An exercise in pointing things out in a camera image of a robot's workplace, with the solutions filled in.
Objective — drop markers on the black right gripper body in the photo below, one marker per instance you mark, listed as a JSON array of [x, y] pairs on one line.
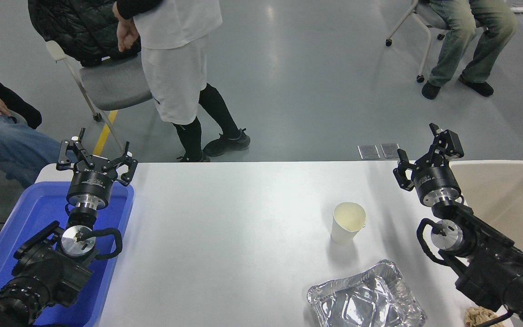
[[436, 179]]

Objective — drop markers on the black padded jacket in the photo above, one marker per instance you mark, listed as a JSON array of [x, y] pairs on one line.
[[75, 27]]

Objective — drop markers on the silver foil tray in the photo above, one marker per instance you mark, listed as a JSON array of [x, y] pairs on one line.
[[366, 299]]

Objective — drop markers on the black garment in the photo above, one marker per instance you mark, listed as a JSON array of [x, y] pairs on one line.
[[14, 104]]

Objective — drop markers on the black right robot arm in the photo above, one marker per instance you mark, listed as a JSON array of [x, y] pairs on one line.
[[493, 268]]

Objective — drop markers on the grey seat folding chair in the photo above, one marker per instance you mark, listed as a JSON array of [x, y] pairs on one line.
[[111, 84]]

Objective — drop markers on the person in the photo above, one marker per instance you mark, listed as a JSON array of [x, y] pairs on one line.
[[461, 41], [12, 145], [175, 68]]

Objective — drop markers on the crumpled tan paper ball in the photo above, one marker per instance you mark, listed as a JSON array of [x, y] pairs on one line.
[[477, 317]]

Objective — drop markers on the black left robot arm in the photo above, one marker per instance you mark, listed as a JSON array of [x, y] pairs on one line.
[[43, 272]]

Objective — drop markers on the white paper cup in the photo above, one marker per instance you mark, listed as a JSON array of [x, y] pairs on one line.
[[347, 222]]

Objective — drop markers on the white wheeled chair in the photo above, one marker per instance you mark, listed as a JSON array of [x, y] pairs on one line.
[[425, 13]]

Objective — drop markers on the metal floor plate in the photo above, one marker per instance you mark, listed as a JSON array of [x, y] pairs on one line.
[[369, 152], [388, 150]]

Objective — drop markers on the blue plastic tray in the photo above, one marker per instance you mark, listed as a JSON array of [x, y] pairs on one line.
[[39, 209]]

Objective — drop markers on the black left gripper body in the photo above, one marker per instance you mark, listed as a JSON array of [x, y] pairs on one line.
[[90, 181]]

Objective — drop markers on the large pale bin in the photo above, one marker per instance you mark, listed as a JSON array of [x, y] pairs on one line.
[[506, 195]]

